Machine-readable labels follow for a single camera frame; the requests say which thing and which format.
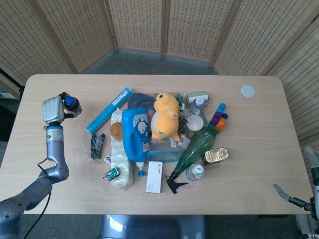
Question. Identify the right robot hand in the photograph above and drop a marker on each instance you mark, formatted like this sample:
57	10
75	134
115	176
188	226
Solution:
281	191

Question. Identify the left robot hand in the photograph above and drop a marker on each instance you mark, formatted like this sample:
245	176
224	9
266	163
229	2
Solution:
52	110

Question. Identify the cola bottle blue cap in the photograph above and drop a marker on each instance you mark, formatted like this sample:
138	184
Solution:
70	100

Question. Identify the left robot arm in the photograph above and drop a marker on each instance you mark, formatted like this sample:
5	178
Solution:
53	154

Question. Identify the black stand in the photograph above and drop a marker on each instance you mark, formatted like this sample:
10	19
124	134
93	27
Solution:
11	78

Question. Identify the black item in clear bag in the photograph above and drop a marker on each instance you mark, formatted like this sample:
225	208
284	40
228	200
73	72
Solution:
96	147

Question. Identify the plastic food wrap roll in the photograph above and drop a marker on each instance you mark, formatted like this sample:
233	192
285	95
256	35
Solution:
109	110

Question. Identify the round bun in wrapper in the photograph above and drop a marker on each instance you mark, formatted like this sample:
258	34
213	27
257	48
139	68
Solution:
116	130

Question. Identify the gold tin can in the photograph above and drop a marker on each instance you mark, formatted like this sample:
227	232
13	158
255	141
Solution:
216	156

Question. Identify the cream sponge pack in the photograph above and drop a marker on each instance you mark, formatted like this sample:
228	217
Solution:
120	159

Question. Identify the blue detergent pump bottle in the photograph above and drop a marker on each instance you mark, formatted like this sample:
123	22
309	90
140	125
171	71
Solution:
132	139

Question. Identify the green circuit board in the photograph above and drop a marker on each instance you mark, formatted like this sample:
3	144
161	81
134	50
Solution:
112	173

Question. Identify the grey blue cloth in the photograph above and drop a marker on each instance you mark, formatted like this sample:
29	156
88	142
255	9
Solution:
139	100

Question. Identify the water bottle blue label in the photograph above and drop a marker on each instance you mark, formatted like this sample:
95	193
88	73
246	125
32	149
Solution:
195	172

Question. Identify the green spray bottle black trigger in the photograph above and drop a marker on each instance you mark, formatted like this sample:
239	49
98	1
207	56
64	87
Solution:
199	144

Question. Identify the colourful building blocks stack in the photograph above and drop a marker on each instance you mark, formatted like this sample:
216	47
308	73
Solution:
219	119

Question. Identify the white round table grommet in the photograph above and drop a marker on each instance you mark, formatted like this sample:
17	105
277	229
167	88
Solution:
248	90

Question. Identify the white paper cup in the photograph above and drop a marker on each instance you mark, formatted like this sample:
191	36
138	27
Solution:
195	123

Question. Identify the yellow plush toy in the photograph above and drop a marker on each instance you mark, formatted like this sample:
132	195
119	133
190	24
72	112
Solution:
164	117

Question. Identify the clear water bottle plain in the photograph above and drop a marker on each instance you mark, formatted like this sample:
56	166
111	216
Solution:
198	105

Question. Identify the clear container blue lid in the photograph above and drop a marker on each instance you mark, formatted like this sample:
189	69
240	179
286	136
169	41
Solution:
163	155

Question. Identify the clear bag of black clips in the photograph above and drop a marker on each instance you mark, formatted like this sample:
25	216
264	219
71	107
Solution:
183	123

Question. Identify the white cardboard box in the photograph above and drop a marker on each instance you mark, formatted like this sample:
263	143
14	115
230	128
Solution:
154	176

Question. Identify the woven folding screen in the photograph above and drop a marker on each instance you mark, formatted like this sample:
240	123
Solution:
139	25

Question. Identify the grey robot torso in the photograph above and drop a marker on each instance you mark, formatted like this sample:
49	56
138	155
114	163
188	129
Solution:
152	226

